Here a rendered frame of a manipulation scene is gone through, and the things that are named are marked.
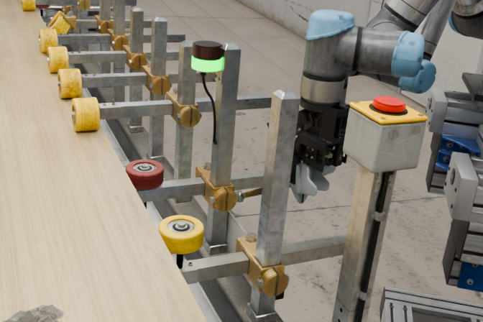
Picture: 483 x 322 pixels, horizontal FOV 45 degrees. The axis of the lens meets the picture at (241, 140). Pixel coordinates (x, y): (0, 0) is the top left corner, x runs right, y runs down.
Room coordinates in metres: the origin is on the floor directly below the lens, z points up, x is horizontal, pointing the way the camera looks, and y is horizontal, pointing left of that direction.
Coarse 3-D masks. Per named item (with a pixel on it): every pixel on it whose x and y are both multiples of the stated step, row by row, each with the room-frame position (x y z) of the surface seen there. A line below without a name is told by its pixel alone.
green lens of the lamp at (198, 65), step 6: (192, 60) 1.13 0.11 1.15; (198, 60) 1.11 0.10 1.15; (204, 60) 1.11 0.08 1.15; (210, 60) 1.11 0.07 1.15; (216, 60) 1.12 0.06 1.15; (192, 66) 1.12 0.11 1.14; (198, 66) 1.11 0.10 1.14; (204, 66) 1.11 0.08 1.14; (210, 66) 1.11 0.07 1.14; (216, 66) 1.12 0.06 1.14
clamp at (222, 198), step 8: (200, 168) 1.22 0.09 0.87; (200, 176) 1.20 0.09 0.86; (208, 176) 1.18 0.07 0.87; (208, 184) 1.15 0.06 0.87; (232, 184) 1.15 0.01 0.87; (208, 192) 1.15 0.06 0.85; (216, 192) 1.12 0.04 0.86; (224, 192) 1.12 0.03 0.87; (232, 192) 1.12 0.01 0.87; (208, 200) 1.14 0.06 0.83; (216, 200) 1.11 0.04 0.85; (224, 200) 1.12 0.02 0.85; (232, 200) 1.12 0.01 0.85; (224, 208) 1.12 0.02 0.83
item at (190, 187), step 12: (168, 180) 1.16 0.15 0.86; (180, 180) 1.17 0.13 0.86; (192, 180) 1.17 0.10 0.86; (240, 180) 1.21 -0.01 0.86; (252, 180) 1.22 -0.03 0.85; (144, 192) 1.11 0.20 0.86; (156, 192) 1.12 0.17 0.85; (168, 192) 1.13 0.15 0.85; (180, 192) 1.15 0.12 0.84; (192, 192) 1.16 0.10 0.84
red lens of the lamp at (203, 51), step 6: (192, 48) 1.13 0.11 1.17; (198, 48) 1.11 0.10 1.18; (204, 48) 1.11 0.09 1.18; (210, 48) 1.11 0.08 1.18; (216, 48) 1.12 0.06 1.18; (222, 48) 1.13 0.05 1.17; (192, 54) 1.13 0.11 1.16; (198, 54) 1.11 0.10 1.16; (204, 54) 1.11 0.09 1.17; (210, 54) 1.11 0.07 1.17; (216, 54) 1.12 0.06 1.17
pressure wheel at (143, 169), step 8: (136, 160) 1.15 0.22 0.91; (144, 160) 1.16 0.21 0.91; (152, 160) 1.16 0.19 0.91; (128, 168) 1.11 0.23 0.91; (136, 168) 1.12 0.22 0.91; (144, 168) 1.12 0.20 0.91; (152, 168) 1.13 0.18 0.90; (160, 168) 1.13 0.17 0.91; (136, 176) 1.09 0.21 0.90; (144, 176) 1.09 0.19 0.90; (152, 176) 1.09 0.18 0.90; (160, 176) 1.11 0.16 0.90; (136, 184) 1.09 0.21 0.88; (144, 184) 1.09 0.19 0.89; (152, 184) 1.09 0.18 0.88; (160, 184) 1.11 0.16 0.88
